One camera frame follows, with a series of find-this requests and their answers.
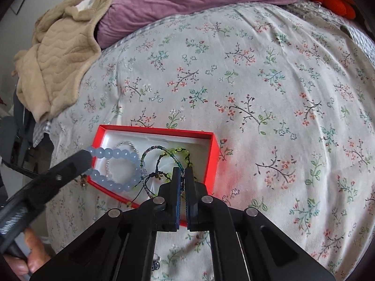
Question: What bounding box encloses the light blue bead bracelet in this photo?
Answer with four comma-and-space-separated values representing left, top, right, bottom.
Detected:
86, 146, 144, 194

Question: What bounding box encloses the clear crystal bead bracelet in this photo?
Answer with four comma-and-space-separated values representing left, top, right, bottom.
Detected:
104, 140, 141, 182

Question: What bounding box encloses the thin seed bead necklace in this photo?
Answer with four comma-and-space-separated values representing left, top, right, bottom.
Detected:
125, 144, 188, 208

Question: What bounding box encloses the red cardboard jewelry box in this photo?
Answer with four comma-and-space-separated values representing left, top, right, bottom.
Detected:
86, 124, 221, 227

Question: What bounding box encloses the person's left hand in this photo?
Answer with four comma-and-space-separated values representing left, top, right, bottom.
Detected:
2, 228, 52, 280

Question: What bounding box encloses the dark chair beside bed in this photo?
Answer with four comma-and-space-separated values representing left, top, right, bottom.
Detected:
1, 91, 38, 179

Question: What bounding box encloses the beige fleece blanket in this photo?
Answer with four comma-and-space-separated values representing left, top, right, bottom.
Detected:
13, 0, 112, 123

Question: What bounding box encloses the floral white bed sheet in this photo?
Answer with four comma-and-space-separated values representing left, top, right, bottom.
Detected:
50, 2, 374, 280

